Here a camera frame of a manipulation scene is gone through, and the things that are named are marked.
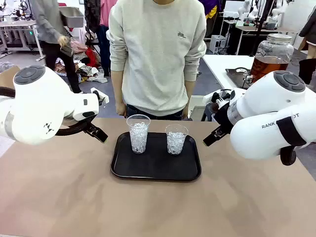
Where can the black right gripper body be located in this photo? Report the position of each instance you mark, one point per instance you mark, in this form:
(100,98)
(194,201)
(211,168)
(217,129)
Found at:
(223,116)

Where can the short clear cup with ice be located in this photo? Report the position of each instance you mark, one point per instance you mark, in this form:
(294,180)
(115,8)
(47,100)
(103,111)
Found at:
(176,143)

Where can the tall clear cup with ice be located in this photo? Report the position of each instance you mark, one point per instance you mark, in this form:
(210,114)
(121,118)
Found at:
(138,138)

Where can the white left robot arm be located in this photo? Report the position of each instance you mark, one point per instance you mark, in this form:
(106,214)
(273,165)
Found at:
(37,106)

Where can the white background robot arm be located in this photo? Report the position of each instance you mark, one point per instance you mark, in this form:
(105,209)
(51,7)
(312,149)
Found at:
(243,10)

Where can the person's left forearm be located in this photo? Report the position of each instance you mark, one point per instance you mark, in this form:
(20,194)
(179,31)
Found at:
(190,89)

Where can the person's right forearm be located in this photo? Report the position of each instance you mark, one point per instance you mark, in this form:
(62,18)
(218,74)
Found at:
(117,84)

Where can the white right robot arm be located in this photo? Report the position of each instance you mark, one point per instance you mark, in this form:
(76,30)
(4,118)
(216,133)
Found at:
(259,143)

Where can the person's right hand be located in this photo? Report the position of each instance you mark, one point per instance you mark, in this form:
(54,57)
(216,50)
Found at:
(121,108)

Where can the clear plastic storage bin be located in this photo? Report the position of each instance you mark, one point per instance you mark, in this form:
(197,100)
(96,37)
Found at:
(197,108)

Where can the dark rectangular tray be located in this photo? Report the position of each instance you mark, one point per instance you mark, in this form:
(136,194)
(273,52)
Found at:
(234,76)

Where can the white side table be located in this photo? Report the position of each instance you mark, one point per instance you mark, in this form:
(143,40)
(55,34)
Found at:
(217,64)

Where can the black plastic serving tray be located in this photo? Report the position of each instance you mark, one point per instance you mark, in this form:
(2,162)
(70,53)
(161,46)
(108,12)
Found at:
(155,165)

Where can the pile of mixed clothes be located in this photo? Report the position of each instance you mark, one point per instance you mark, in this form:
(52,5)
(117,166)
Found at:
(86,71)

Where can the glass tea dispenser jar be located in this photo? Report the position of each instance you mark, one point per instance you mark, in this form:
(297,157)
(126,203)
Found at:
(271,56)

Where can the dark blue hanging trousers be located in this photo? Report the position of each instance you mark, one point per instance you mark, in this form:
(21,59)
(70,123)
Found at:
(103,49)

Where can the person in grey sweatshirt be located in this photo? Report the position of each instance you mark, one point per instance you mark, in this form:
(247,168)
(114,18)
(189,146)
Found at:
(155,61)

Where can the dark workshop table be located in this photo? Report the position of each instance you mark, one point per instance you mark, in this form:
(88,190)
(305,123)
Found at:
(247,28)

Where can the black tripod pole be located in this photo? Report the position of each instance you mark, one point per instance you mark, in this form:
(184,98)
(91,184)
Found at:
(263,24)

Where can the brown cardboard box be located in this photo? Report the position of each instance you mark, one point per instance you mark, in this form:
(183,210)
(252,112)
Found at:
(7,74)

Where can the purple and yellow garment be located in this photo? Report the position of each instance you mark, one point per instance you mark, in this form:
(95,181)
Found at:
(209,5)

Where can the silver metal bin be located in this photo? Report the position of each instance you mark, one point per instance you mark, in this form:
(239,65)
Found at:
(74,18)

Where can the dark patterned hanging garment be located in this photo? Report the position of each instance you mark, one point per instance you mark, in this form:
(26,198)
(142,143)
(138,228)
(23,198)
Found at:
(92,14)

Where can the bystander with bare legs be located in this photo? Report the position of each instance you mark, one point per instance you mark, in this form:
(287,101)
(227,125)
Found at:
(308,29)

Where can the bystander in grey top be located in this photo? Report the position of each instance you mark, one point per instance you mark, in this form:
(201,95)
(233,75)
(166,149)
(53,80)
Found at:
(47,19)

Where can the white workshop desk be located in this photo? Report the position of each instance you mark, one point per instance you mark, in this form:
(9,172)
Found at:
(17,24)

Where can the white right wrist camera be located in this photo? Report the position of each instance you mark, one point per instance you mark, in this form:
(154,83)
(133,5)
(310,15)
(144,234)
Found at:
(234,95)

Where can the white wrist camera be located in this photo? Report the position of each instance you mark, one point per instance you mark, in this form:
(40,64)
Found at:
(103,100)
(234,95)

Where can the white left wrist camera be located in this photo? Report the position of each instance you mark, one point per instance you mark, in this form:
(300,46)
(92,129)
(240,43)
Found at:
(103,100)

